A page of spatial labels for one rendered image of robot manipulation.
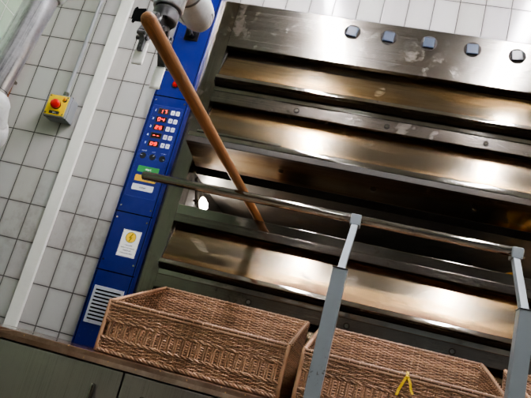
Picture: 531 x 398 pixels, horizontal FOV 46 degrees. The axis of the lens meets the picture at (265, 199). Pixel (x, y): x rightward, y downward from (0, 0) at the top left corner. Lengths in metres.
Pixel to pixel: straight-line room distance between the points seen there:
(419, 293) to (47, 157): 1.57
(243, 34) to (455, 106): 0.92
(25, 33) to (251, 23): 0.96
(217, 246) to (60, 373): 0.81
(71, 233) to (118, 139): 0.42
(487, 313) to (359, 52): 1.13
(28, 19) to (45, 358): 1.09
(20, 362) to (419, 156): 1.54
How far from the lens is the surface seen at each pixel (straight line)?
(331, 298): 1.68
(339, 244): 2.32
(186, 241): 2.42
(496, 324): 2.32
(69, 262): 2.55
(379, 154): 2.43
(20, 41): 2.26
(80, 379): 1.86
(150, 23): 1.21
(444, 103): 2.54
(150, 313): 1.86
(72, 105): 2.73
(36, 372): 1.92
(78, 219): 2.58
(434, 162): 2.44
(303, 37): 2.68
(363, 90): 2.54
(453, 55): 2.64
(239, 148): 2.32
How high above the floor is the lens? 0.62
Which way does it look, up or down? 16 degrees up
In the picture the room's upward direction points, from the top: 15 degrees clockwise
